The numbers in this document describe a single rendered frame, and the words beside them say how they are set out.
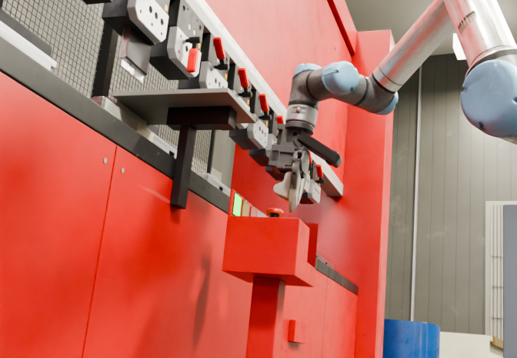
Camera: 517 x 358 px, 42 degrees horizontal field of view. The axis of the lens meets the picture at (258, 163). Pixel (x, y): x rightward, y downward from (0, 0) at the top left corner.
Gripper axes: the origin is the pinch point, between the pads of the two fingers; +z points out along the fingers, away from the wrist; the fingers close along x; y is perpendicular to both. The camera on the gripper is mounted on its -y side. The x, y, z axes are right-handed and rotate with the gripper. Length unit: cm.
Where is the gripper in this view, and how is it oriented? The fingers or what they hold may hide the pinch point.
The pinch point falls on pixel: (294, 207)
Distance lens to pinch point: 157.7
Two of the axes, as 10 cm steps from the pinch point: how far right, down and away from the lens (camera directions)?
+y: -9.5, -1.0, 3.1
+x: -2.7, -2.9, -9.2
